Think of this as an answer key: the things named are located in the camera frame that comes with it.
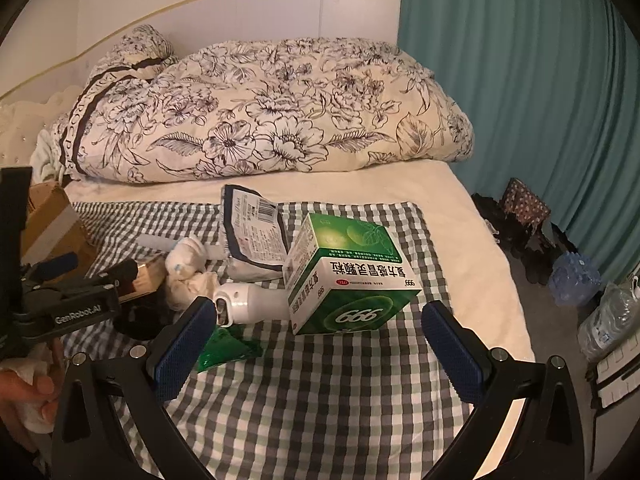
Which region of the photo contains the blue wrapped bottle pack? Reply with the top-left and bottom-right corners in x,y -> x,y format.
547,252 -> 601,306

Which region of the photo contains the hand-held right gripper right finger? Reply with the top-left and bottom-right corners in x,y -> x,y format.
421,300 -> 587,480

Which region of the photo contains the dark edged plastic packet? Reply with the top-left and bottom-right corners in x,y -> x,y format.
221,184 -> 291,283

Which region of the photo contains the green foil packet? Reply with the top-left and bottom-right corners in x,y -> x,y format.
196,325 -> 263,373

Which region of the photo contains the white plastic tube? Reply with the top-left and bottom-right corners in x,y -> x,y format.
136,234 -> 226,258

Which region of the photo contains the white cylindrical bottle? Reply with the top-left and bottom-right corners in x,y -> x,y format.
214,282 -> 292,328

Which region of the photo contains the green checkered cloth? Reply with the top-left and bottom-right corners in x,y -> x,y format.
52,200 -> 501,480

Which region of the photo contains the floral pillow with dark stripe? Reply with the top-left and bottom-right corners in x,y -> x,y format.
52,25 -> 178,181

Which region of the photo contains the white lace cloth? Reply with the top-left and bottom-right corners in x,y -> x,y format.
167,270 -> 218,313

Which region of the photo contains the light green cloth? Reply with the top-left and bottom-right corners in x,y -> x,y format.
30,127 -> 68,181

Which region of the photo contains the dotted patterned bag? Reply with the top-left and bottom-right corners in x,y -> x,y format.
500,177 -> 551,231

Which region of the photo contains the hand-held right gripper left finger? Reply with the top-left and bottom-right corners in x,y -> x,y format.
52,296 -> 219,480

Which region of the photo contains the floral duvet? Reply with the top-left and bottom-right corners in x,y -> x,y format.
65,37 -> 476,183

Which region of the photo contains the teal curtain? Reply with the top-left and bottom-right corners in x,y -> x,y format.
395,0 -> 640,286

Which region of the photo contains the brown cardboard box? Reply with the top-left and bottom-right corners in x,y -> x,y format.
20,182 -> 98,281

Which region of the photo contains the black white striped object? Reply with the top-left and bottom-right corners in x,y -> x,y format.
587,340 -> 640,411

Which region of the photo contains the pile of dark shoes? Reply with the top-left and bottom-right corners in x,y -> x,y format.
472,192 -> 576,286

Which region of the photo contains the small red brown box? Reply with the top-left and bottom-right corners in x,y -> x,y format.
117,260 -> 168,303

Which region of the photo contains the person's left hand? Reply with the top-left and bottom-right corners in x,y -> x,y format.
0,340 -> 66,428

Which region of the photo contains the cream tufted headboard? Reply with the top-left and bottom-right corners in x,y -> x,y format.
0,85 -> 81,171

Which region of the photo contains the green medicine box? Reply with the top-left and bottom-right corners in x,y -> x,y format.
282,212 -> 423,335

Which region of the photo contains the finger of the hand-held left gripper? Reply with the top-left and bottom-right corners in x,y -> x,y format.
35,254 -> 80,280
85,259 -> 139,292

